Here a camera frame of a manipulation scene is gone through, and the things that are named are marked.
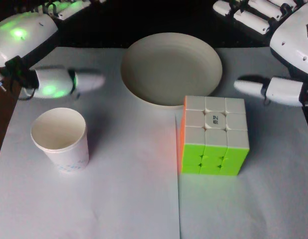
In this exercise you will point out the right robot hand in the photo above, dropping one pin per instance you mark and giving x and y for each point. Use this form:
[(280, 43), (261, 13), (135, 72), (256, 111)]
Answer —
[(293, 42)]

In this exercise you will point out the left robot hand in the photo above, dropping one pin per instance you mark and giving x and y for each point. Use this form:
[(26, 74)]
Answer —
[(24, 37)]

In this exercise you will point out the Rubik's cube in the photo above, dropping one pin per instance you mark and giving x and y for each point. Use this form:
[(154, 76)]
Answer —
[(213, 124)]

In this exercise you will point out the white paper cup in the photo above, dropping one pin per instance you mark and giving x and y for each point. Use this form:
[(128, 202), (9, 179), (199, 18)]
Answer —
[(69, 159)]

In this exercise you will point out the round beige plate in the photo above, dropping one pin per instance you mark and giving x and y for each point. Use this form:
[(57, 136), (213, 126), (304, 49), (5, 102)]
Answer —
[(168, 69)]

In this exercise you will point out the white paper sheet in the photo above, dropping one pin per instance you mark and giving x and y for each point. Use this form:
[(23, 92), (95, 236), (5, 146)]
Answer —
[(243, 204), (106, 186)]

